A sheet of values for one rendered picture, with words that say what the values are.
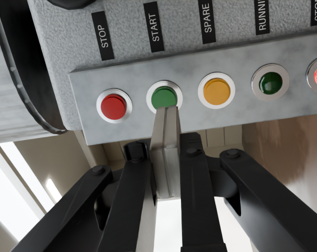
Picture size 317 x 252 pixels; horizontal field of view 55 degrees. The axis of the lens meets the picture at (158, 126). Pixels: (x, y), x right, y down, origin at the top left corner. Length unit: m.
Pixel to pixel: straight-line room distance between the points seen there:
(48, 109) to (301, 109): 0.29
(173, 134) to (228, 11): 0.18
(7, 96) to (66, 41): 0.09
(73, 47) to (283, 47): 0.20
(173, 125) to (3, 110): 0.25
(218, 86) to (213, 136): 8.46
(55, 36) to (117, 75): 0.07
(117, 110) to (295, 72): 0.17
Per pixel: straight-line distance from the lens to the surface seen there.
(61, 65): 0.33
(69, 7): 0.31
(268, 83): 0.30
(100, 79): 0.31
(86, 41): 0.32
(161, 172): 0.15
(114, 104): 0.30
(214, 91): 0.29
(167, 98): 0.29
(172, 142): 0.15
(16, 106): 0.37
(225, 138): 8.87
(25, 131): 0.41
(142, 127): 0.31
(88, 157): 7.56
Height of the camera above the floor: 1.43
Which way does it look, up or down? 6 degrees up
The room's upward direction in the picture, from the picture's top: 98 degrees counter-clockwise
